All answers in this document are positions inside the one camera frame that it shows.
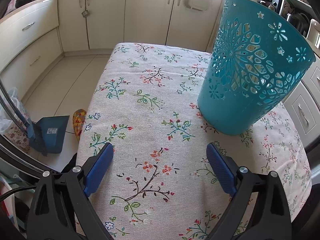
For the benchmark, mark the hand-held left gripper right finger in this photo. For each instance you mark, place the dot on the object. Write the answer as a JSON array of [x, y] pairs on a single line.
[[221, 167]]

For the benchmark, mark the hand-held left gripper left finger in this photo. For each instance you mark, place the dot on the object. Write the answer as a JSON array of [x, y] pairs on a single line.
[[100, 167]]

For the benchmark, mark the teal plastic perforated basket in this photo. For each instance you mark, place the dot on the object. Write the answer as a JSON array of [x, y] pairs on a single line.
[[225, 115]]

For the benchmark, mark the colourful patterned slipper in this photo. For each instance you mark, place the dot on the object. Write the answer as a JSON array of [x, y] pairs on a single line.
[[78, 122]]

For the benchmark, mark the blue dustpan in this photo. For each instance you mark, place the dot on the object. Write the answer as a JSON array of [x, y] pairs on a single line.
[[53, 135]]

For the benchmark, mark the floral tablecloth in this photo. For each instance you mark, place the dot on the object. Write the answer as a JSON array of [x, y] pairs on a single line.
[[155, 130]]

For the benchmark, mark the floral patterned cloth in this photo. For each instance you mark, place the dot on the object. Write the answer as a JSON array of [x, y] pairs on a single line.
[[17, 138]]

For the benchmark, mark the clear plastic bag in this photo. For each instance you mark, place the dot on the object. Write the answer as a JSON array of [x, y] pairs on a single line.
[[10, 115]]

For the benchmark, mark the cream drawer cabinet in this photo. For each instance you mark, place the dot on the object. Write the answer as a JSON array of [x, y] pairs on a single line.
[[305, 100]]

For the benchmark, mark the cream lower kitchen cabinets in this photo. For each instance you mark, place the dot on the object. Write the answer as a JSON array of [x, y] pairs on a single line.
[[112, 17]]

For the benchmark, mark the white tall appliance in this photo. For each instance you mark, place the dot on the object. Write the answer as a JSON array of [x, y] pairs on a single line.
[[314, 32]]

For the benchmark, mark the black metal shelf rack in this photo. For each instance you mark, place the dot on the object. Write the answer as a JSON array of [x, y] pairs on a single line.
[[292, 5]]

